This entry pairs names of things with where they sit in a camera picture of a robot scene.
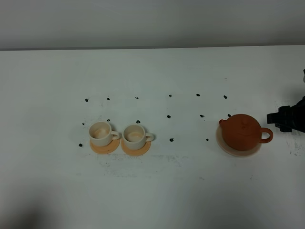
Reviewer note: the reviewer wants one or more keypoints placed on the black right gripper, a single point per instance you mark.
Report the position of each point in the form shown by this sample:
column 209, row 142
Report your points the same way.
column 281, row 119

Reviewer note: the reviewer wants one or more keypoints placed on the brown clay teapot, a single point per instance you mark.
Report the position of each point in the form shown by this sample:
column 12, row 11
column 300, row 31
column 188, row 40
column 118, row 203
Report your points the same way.
column 242, row 132

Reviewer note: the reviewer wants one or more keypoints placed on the beige teapot saucer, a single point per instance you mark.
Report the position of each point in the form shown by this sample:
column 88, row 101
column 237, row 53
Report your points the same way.
column 236, row 153

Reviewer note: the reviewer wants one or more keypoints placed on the right white teacup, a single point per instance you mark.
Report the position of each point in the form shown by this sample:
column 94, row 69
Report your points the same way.
column 135, row 137

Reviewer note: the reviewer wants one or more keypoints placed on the white teacup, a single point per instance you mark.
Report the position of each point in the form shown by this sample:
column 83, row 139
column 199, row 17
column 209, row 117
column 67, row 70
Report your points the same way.
column 135, row 137
column 101, row 134

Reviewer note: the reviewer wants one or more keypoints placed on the right orange coaster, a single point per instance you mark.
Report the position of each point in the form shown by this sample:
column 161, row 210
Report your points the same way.
column 135, row 151

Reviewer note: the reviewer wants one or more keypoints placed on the orange coaster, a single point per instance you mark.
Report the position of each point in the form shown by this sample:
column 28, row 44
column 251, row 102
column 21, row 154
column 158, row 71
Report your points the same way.
column 112, row 146
column 135, row 151

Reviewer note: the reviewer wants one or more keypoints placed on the left orange coaster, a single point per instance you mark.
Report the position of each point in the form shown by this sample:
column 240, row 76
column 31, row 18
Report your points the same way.
column 112, row 146

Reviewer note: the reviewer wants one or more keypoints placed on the left white teacup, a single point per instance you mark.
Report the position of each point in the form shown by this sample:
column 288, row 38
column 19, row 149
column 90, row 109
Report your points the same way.
column 101, row 134

